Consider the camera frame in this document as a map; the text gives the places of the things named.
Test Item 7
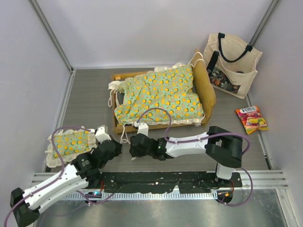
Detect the small lemon print pillow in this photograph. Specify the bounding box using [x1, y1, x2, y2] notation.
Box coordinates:
[45, 129, 97, 168]

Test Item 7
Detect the lemon print pet mattress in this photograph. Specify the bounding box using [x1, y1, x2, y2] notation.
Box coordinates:
[108, 63, 205, 128]

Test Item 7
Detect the wooden pet bed frame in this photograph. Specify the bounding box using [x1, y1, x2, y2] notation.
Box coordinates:
[110, 49, 216, 134]

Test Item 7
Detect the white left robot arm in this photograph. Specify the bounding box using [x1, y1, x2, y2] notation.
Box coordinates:
[10, 140, 122, 227]

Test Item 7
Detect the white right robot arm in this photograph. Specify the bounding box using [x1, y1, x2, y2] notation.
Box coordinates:
[129, 126, 243, 187]

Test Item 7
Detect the Fox's candy packet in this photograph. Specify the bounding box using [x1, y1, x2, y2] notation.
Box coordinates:
[235, 105, 269, 135]

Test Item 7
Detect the beige canvas tote bag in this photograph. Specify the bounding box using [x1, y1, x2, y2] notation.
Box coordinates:
[203, 33, 263, 99]

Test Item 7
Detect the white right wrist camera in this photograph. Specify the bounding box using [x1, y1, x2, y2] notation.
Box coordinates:
[135, 122, 149, 136]

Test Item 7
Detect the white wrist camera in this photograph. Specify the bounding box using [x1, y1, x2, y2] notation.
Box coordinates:
[135, 122, 149, 136]
[90, 125, 111, 143]

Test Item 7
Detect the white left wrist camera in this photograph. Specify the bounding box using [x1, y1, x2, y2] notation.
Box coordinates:
[90, 125, 111, 143]

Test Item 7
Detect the aluminium rail with cable duct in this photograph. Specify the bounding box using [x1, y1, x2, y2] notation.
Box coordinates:
[29, 169, 290, 201]

